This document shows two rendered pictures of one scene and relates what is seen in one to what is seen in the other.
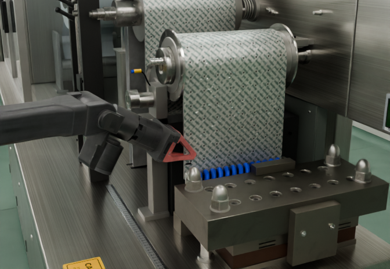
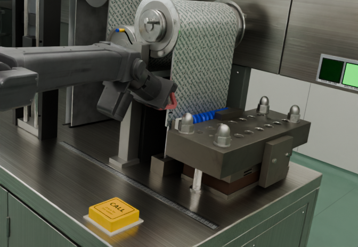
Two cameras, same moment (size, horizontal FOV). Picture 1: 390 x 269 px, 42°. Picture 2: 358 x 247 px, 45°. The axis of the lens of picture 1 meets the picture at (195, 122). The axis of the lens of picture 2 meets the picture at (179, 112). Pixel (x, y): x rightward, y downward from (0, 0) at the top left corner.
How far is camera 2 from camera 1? 0.45 m
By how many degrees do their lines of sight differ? 25
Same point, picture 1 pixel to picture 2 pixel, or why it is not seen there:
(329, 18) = not seen: outside the picture
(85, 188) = (40, 146)
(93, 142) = (114, 90)
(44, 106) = (101, 50)
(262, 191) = (238, 131)
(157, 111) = not seen: hidden behind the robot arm
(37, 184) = not seen: outside the picture
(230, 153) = (197, 104)
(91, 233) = (81, 181)
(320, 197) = (280, 133)
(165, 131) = (165, 82)
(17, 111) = (87, 51)
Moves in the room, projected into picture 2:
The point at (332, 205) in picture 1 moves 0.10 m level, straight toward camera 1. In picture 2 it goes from (289, 138) to (306, 154)
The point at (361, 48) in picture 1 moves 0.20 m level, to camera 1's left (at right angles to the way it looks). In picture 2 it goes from (296, 21) to (230, 15)
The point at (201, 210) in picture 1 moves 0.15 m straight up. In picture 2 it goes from (209, 146) to (219, 76)
